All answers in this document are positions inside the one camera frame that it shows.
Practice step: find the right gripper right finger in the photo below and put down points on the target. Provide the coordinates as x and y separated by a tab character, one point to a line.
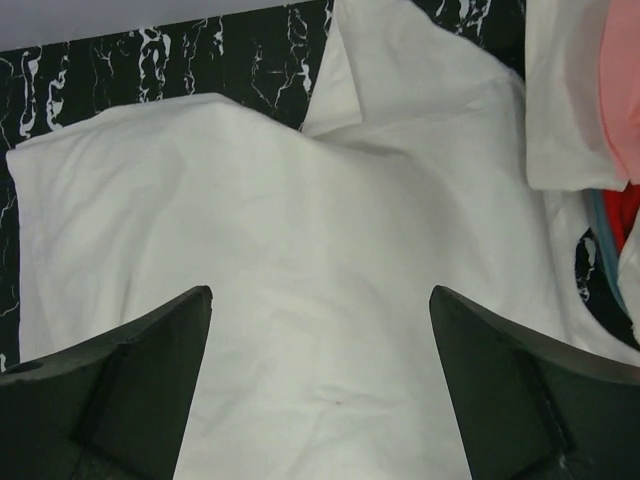
531	407

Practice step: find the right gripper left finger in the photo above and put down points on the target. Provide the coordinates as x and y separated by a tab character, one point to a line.
112	407

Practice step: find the white t-shirt robot print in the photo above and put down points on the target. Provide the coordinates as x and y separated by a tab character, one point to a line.
321	247

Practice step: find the red t-shirt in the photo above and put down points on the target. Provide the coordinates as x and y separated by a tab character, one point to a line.
621	209

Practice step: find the cream white t-shirt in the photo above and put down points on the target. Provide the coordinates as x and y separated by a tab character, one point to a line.
565	144

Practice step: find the salmon pink t-shirt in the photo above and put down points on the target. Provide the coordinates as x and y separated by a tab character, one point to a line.
618	85

